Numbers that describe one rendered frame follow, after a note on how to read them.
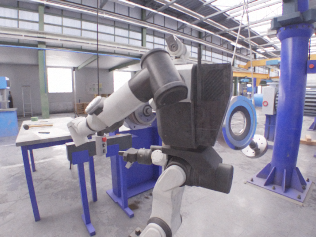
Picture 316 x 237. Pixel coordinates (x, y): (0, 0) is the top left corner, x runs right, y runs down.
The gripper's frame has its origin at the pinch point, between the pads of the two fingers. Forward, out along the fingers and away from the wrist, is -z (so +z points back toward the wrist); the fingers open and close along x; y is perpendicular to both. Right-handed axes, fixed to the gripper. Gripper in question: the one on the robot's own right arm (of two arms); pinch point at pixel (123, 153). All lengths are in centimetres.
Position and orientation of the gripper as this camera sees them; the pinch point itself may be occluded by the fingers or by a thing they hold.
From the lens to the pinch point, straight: 102.4
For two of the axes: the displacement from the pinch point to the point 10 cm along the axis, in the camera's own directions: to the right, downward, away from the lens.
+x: 3.1, -1.4, 9.4
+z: 9.5, 0.5, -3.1
